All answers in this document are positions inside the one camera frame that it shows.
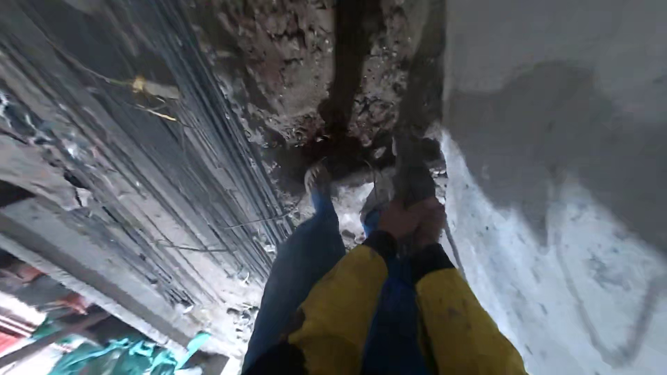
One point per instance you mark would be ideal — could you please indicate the person's left fingers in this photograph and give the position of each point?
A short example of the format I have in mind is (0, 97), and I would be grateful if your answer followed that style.
(411, 213)

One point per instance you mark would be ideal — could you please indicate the long grey concrete beam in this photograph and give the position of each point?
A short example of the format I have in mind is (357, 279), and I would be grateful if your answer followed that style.
(88, 281)

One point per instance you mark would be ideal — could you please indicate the green tarp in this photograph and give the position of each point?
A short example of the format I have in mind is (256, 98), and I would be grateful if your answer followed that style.
(120, 357)

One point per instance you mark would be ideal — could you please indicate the person's right forearm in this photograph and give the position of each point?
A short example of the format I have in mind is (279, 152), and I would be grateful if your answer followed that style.
(461, 317)

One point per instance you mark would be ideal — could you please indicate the person's legs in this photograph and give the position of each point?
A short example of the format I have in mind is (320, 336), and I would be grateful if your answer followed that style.
(307, 255)

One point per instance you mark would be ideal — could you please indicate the person's right hand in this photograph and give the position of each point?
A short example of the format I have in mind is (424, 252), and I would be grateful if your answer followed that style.
(430, 229)

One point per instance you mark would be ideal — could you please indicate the person's left hand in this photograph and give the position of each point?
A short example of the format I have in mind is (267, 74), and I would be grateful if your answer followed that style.
(394, 221)

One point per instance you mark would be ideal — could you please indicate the pile of long metal rods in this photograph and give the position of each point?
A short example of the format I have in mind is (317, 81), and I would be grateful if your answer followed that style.
(208, 120)

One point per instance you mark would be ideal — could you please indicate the pale pipe with yellow tape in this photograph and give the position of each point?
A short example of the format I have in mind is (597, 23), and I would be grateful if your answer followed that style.
(159, 89)

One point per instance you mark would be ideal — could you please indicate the dark grey long object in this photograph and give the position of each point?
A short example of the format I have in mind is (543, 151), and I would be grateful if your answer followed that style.
(414, 177)

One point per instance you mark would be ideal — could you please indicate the person's left forearm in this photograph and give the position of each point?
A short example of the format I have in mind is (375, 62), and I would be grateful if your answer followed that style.
(344, 307)

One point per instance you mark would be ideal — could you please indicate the person's right fingers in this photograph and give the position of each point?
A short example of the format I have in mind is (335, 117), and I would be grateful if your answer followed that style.
(432, 206)

